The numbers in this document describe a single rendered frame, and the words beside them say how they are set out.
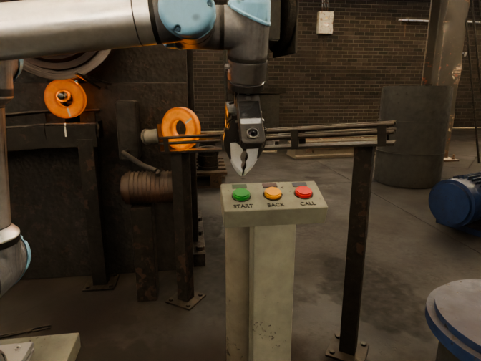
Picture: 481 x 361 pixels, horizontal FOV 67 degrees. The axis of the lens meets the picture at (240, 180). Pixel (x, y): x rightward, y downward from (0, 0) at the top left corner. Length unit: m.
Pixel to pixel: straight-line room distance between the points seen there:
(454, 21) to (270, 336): 4.52
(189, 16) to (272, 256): 0.56
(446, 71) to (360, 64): 3.62
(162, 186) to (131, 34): 0.90
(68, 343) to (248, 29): 0.75
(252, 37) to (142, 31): 0.21
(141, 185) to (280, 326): 0.74
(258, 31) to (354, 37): 7.74
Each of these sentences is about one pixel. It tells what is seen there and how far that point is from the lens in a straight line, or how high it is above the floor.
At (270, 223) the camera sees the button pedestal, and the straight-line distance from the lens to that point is 0.84.
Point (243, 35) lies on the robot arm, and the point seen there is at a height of 0.93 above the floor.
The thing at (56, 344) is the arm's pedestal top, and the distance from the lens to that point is 0.95.
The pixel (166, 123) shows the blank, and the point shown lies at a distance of 1.37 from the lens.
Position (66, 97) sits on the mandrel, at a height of 0.82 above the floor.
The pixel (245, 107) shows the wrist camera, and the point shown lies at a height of 0.81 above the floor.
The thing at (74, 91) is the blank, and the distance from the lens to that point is 1.59.
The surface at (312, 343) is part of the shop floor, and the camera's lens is 1.37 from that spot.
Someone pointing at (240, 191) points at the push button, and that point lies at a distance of 0.84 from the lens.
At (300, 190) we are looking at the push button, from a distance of 0.87.
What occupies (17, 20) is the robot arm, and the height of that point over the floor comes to 0.93.
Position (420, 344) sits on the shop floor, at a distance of 1.48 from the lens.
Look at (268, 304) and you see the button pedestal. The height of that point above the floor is 0.33.
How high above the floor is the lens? 0.84
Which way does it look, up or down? 14 degrees down
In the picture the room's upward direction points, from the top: straight up
